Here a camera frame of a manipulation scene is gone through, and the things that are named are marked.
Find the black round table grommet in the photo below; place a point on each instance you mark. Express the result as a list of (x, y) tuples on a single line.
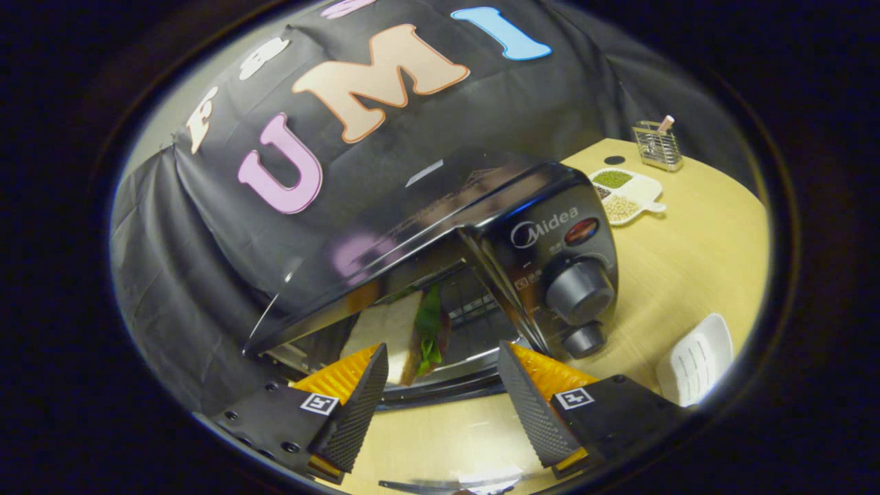
[(614, 160)]

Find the white divided bean dish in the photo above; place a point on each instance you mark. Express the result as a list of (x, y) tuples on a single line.
[(625, 196)]

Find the pale stick utensil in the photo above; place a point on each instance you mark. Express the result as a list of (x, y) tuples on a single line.
[(665, 124)]

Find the white plate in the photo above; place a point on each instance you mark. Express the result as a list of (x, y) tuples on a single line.
[(694, 361)]

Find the lettuce sandwich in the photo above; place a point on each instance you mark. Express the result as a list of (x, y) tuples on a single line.
[(392, 330)]

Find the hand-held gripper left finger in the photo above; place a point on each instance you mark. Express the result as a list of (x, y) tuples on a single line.
[(354, 412)]

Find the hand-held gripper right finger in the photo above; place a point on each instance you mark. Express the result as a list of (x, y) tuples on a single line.
[(529, 412)]

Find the black backdrop cloth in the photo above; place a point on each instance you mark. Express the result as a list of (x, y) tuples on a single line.
[(185, 240)]

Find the black toaster oven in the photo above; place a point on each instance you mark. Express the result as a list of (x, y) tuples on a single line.
[(550, 261)]

